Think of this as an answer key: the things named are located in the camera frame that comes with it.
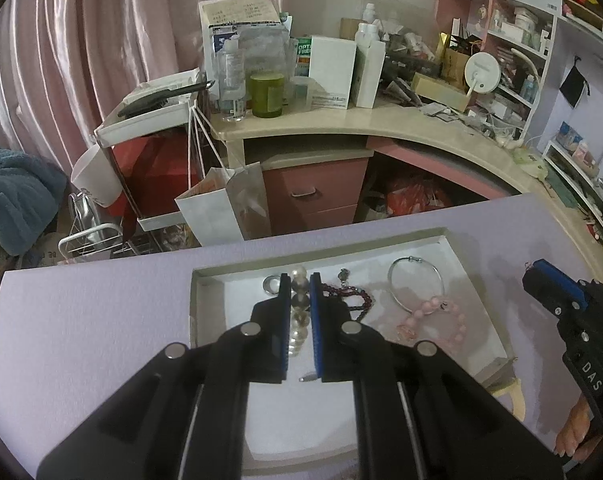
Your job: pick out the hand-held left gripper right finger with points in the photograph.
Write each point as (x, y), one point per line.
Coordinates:
(316, 330)

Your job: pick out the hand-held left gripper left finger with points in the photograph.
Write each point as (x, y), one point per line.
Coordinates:
(283, 330)

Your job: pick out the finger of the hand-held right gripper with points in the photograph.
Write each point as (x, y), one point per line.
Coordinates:
(556, 285)

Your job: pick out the grey shallow cardboard tray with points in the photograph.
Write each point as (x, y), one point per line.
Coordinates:
(291, 420)

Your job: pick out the thin silver bangle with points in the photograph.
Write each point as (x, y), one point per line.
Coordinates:
(406, 305)

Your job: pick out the person's right hand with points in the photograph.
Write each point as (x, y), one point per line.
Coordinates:
(574, 430)

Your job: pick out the small silver ear stud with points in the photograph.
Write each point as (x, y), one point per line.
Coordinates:
(309, 377)

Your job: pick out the white paper bag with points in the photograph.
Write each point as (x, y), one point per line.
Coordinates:
(221, 210)

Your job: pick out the pink desk drawer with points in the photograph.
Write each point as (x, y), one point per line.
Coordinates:
(314, 192)

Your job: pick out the red plastic bag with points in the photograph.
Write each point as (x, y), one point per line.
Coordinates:
(416, 195)

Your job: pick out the beige corner desk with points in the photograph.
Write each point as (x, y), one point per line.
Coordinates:
(381, 120)

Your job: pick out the round white mirror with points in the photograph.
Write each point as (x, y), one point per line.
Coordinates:
(481, 72)

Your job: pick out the white and pink shelf unit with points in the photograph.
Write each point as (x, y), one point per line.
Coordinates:
(571, 60)

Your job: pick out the green glass jar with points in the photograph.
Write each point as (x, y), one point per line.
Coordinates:
(267, 95)

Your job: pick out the clear plastic cup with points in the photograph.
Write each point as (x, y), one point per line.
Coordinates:
(301, 94)

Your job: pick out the white waste bin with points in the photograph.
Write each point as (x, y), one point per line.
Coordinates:
(96, 175)

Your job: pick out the white rolling cart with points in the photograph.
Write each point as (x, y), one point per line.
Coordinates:
(146, 125)

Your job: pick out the clear plastic bottle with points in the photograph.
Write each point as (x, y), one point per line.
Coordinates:
(231, 80)

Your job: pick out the tall white carton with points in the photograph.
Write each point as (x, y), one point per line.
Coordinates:
(369, 77)

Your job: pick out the white square box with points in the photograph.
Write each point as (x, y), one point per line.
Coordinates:
(331, 72)

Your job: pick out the green and white box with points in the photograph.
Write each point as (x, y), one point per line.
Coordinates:
(303, 57)

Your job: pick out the blue fleece blanket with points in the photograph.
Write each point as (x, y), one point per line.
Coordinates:
(16, 195)

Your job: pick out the large white cardboard box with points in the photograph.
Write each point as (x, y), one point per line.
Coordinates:
(236, 20)

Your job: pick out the pink curtain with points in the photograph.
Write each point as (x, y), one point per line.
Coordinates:
(81, 35)

